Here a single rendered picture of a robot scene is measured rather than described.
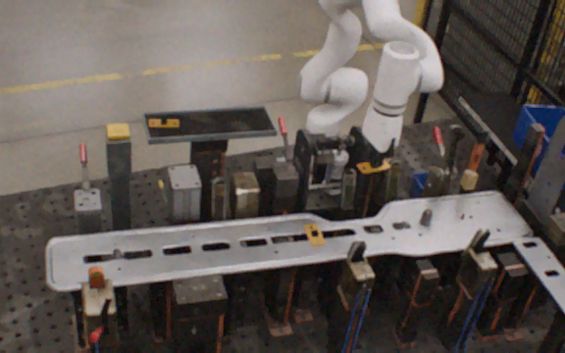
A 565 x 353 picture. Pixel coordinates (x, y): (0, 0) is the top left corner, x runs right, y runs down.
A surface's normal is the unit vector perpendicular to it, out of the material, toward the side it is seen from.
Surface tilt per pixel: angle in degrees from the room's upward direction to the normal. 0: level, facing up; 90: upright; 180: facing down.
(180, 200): 90
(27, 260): 0
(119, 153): 90
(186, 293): 0
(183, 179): 0
